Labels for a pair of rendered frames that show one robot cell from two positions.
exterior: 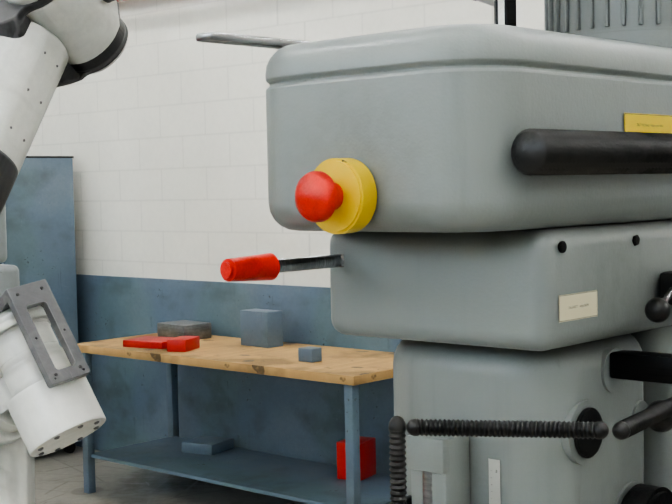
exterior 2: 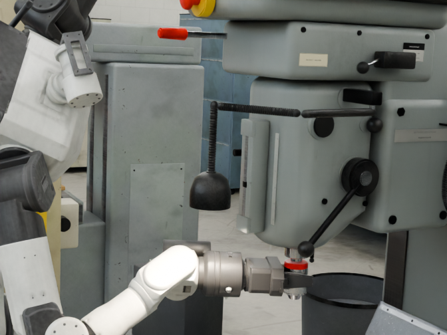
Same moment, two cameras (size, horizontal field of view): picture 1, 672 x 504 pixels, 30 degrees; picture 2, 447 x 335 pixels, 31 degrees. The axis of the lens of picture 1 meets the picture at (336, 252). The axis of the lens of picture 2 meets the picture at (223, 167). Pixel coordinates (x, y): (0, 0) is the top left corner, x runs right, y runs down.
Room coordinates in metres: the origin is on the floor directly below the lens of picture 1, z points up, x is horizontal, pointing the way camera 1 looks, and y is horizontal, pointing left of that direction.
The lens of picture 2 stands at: (-0.33, -0.48, 1.69)
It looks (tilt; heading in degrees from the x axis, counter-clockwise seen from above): 9 degrees down; 18
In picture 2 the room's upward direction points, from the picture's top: 3 degrees clockwise
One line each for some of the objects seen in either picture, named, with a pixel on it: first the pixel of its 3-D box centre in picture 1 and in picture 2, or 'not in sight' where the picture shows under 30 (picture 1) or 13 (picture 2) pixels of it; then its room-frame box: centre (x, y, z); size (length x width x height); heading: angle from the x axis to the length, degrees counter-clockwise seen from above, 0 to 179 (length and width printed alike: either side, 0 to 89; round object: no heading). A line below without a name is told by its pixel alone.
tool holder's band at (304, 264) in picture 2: not in sight; (296, 264); (1.17, -0.16, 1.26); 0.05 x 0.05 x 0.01
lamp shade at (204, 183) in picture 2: not in sight; (210, 189); (0.97, -0.04, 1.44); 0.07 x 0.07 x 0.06
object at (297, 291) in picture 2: not in sight; (295, 279); (1.17, -0.16, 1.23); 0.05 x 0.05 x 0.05
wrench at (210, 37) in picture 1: (305, 45); not in sight; (1.13, 0.02, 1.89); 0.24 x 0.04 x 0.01; 137
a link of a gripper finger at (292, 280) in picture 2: not in sight; (297, 281); (1.14, -0.17, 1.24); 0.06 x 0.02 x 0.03; 113
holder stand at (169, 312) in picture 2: not in sight; (176, 304); (1.47, 0.20, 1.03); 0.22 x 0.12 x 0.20; 58
